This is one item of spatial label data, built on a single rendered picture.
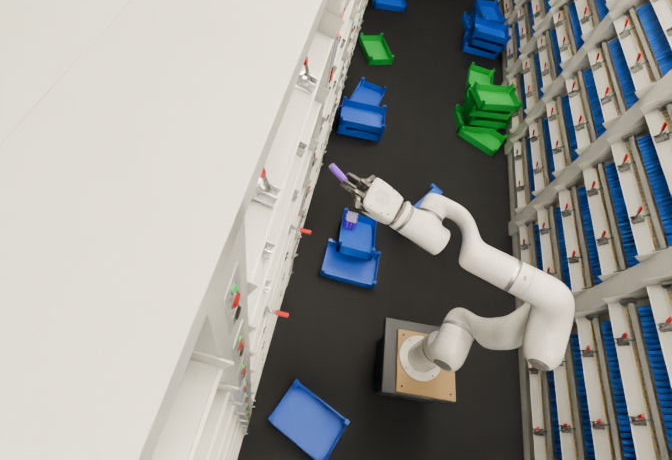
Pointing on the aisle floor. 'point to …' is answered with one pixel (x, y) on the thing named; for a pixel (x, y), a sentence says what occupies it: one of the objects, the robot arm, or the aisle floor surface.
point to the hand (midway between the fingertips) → (350, 182)
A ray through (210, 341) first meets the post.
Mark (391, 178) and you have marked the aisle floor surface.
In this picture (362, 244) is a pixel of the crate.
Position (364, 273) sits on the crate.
